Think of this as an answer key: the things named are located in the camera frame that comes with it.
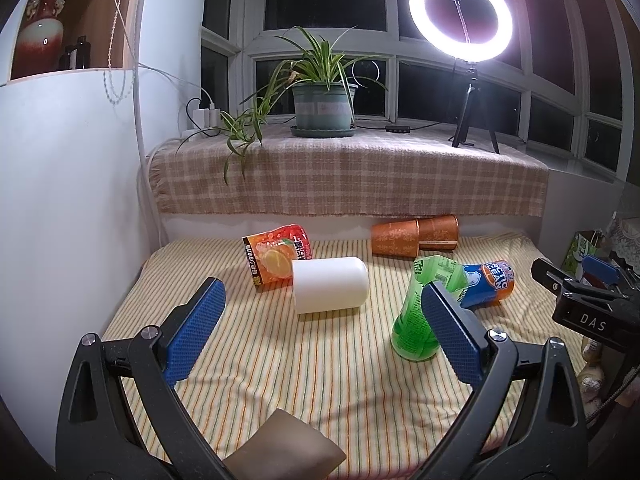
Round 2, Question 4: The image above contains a ring light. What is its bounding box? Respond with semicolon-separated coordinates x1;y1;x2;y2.
409;0;515;65

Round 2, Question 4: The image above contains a green plant pot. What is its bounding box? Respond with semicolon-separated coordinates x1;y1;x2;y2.
291;82;359;131

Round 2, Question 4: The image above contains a brown flat object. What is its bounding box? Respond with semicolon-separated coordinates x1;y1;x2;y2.
222;408;347;480

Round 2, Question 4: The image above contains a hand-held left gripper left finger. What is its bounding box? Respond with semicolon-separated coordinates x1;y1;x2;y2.
55;276;236;480

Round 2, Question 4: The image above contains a white beaded cord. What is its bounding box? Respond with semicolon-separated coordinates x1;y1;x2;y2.
102;0;138;107

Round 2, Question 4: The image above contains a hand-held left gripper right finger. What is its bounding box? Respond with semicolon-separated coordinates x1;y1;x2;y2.
400;281;589;480

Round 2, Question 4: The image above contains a green paper box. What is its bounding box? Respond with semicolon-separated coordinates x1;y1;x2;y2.
561;231;602;274

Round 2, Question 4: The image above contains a blue orange snack can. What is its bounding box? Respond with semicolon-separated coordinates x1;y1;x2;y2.
457;259;516;309

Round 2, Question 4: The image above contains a green pot saucer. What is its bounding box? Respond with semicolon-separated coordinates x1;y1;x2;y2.
290;125;358;139

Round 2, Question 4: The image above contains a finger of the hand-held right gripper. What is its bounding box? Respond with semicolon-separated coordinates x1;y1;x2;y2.
581;254;622;286
531;258;577;293

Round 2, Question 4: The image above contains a beige plaid cloth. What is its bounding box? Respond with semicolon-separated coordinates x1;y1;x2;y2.
149;124;550;218

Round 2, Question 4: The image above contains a yellow striped cloth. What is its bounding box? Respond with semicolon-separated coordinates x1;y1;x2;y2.
102;232;596;480

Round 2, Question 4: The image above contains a pale plastic bag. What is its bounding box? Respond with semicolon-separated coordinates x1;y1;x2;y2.
577;337;621;423

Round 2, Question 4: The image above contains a green drink bottle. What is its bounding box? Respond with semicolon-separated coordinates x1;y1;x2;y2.
391;255;471;362

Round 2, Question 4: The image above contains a white cup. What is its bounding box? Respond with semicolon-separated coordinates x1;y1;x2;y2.
291;256;370;316

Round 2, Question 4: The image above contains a black tripod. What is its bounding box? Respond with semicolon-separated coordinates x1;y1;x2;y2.
451;62;501;155

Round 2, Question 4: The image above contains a spider plant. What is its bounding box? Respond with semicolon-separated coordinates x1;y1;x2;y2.
220;26;388;181

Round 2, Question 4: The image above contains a copper brown cup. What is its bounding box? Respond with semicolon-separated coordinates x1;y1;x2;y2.
417;214;460;251
371;219;420;260

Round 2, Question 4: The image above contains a white cable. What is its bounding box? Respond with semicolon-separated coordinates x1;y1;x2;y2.
92;0;212;111

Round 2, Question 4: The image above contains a red ceramic vase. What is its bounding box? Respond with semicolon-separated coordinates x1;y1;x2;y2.
11;0;76;80

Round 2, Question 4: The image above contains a white lace cloth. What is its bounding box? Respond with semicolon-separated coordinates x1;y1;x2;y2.
604;216;640;262

